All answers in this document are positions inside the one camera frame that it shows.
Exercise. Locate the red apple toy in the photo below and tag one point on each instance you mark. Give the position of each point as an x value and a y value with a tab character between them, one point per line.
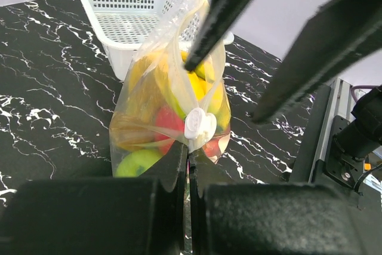
166	118

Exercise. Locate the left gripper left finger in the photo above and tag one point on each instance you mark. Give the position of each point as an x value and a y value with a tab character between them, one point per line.
105	215

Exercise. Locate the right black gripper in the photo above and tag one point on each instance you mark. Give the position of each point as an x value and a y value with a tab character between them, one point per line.
339	35

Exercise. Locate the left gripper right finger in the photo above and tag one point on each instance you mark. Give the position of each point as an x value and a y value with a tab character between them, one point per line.
282	218

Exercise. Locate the white plastic basket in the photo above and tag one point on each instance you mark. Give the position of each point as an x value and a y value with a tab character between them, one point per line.
123	25

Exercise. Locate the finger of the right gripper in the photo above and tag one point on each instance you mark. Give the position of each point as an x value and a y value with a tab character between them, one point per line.
221	15

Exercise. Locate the clear dotted zip top bag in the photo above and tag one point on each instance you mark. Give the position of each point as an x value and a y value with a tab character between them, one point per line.
133	127

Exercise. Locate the yellow banana bunch toy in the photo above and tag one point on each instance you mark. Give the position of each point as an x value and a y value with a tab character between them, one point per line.
155	65

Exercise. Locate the black marble pattern mat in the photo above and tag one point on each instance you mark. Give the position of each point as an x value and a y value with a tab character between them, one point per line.
58	92

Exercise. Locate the green apple toy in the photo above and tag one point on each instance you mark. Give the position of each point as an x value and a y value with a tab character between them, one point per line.
137	162

